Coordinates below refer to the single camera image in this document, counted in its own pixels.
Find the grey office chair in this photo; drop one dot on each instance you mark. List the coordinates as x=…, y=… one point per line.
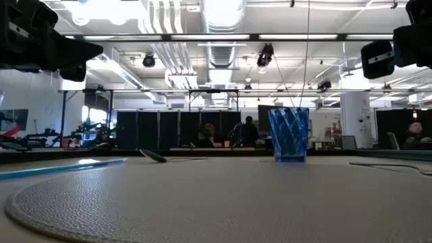
x=393, y=141

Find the blue translucent plastic cup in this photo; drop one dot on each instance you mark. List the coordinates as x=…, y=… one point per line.
x=288, y=135

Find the blue drinking straw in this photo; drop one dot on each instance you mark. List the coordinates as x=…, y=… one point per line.
x=50, y=169

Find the dark monitor screen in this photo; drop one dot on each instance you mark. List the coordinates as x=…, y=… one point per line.
x=263, y=118

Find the silver ventilation duct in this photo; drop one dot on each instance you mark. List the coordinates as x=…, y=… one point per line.
x=222, y=20

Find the white round column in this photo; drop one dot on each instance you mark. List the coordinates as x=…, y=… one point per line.
x=356, y=118

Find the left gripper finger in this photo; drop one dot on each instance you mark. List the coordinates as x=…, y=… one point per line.
x=79, y=52

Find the black ceiling-hung camera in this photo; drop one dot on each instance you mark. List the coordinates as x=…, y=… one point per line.
x=324, y=85
x=148, y=61
x=265, y=55

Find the round grey placemat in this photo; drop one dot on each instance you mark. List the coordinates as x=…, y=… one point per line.
x=216, y=202

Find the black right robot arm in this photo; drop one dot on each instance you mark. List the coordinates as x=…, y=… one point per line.
x=420, y=11

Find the black overhead beam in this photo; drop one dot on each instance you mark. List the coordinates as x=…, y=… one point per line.
x=168, y=37

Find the black partition screen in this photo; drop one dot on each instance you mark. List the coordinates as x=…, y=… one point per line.
x=152, y=130

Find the neighbouring black robot station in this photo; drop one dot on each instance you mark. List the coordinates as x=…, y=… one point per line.
x=33, y=138

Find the person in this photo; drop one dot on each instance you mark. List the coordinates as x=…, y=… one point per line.
x=413, y=135
x=206, y=136
x=249, y=132

